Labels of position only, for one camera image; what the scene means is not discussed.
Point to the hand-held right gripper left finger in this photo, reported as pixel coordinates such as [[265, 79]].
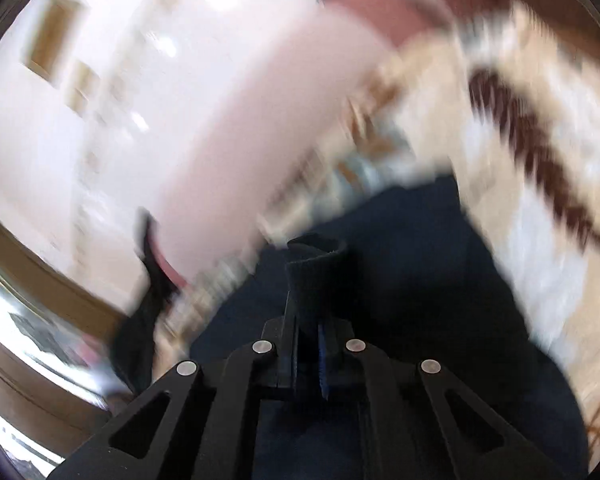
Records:
[[280, 360]]

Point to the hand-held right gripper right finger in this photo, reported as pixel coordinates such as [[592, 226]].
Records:
[[324, 360]]

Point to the navy blue garment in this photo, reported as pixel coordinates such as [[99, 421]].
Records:
[[405, 260]]

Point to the black cloth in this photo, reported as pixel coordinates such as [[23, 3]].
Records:
[[140, 330]]

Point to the pink mattress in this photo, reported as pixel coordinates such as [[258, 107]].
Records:
[[280, 135]]

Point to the leaf print blanket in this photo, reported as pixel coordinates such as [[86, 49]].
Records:
[[510, 200]]

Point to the wooden framed window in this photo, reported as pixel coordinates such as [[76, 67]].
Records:
[[10, 320]]

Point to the maroon headboard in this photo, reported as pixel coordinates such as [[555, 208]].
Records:
[[385, 10]]

